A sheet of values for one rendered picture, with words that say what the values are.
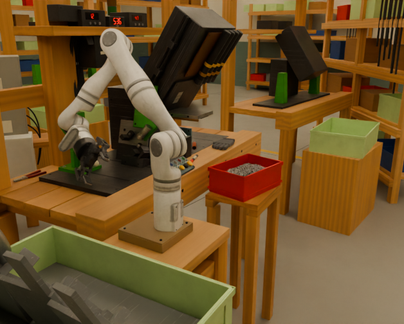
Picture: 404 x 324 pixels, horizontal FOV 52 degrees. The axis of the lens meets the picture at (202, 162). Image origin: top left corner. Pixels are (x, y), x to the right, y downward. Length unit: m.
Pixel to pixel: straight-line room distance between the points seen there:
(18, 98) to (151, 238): 1.00
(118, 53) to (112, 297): 0.78
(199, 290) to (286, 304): 1.59
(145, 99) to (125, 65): 0.14
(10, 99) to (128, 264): 1.10
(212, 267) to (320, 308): 1.23
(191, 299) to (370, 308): 1.76
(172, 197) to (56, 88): 0.93
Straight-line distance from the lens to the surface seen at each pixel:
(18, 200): 1.79
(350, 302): 2.71
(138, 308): 1.12
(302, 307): 2.59
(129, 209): 1.56
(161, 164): 1.30
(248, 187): 1.84
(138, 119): 2.05
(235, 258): 2.34
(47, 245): 1.33
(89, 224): 1.52
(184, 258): 1.31
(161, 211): 1.36
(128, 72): 1.42
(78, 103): 1.50
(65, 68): 2.09
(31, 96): 2.08
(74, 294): 0.70
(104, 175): 1.90
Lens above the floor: 1.52
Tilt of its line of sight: 18 degrees down
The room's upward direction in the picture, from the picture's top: straight up
